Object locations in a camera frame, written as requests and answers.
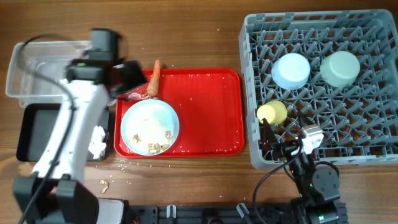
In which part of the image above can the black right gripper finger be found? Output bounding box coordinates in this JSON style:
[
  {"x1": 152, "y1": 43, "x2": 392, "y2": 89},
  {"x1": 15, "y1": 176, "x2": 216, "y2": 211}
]
[
  {"x1": 262, "y1": 118, "x2": 278, "y2": 152},
  {"x1": 297, "y1": 110, "x2": 317, "y2": 128}
]

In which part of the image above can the red snack wrapper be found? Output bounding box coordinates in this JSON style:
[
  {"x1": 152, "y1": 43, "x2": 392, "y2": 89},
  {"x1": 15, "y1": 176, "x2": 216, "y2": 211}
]
[{"x1": 128, "y1": 90, "x2": 151, "y2": 100}]

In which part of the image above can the yellow cup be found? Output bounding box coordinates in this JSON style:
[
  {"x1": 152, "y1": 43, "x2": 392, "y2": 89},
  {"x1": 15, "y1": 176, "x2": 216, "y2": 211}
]
[{"x1": 256, "y1": 100, "x2": 287, "y2": 125}]

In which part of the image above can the orange carrot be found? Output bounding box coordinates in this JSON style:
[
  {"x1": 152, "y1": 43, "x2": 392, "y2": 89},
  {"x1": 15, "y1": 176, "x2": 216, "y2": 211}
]
[{"x1": 146, "y1": 59, "x2": 161, "y2": 97}]

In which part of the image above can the light blue bowl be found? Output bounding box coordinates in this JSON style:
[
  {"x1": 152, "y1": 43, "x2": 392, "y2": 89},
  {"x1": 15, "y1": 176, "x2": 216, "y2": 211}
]
[{"x1": 271, "y1": 53, "x2": 310, "y2": 90}]

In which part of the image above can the light blue plate with rice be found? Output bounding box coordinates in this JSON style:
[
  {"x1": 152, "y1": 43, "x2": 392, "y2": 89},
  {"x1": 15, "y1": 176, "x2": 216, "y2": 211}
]
[{"x1": 120, "y1": 99, "x2": 180, "y2": 156}]

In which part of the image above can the mint green bowl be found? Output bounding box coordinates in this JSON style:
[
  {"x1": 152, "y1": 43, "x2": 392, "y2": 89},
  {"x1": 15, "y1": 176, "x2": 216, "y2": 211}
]
[{"x1": 320, "y1": 51, "x2": 360, "y2": 88}]

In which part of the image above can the white napkin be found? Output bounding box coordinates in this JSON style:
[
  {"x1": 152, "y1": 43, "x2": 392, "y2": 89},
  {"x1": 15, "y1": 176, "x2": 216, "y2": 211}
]
[{"x1": 88, "y1": 126, "x2": 107, "y2": 159}]

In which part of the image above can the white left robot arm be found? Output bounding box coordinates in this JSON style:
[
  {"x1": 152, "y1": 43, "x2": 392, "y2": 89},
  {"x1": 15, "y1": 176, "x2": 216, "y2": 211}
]
[{"x1": 12, "y1": 28, "x2": 146, "y2": 223}]

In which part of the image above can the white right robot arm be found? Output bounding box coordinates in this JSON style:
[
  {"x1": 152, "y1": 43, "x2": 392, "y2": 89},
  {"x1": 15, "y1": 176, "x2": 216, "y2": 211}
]
[{"x1": 252, "y1": 111, "x2": 348, "y2": 223}]

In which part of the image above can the grey dishwasher rack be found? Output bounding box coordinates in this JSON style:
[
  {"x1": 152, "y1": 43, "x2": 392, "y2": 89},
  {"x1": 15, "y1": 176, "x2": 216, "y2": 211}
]
[{"x1": 239, "y1": 9, "x2": 397, "y2": 169}]

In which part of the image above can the black waste bin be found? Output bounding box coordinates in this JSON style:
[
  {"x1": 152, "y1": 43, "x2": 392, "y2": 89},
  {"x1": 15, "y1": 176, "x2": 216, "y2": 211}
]
[{"x1": 16, "y1": 102, "x2": 110, "y2": 162}]

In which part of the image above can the red plastic tray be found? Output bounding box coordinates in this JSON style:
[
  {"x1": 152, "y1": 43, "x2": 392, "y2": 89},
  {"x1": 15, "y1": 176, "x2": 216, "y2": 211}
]
[{"x1": 113, "y1": 67, "x2": 244, "y2": 159}]

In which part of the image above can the clear plastic bin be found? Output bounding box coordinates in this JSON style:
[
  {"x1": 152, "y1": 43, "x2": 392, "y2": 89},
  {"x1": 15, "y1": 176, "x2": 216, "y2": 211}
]
[{"x1": 5, "y1": 40, "x2": 91, "y2": 108}]

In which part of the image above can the peanut shell on table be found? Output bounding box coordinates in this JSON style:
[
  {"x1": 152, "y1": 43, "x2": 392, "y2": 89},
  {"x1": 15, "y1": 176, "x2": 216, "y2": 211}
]
[{"x1": 99, "y1": 180, "x2": 109, "y2": 194}]

